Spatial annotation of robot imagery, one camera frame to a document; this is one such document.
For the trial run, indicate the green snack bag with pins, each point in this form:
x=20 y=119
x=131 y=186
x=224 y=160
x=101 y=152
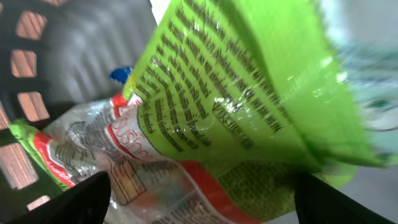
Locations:
x=228 y=103

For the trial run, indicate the grey plastic basket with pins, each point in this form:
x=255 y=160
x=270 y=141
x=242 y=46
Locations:
x=64 y=51

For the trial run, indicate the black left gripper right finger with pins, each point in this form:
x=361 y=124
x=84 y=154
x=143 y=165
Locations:
x=316 y=202

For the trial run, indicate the blue snack wrapper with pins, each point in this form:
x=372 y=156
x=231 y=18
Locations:
x=121 y=75

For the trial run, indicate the teal tissue packet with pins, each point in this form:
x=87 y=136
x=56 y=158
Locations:
x=364 y=35

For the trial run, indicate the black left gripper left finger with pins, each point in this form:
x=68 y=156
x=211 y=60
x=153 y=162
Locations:
x=87 y=202

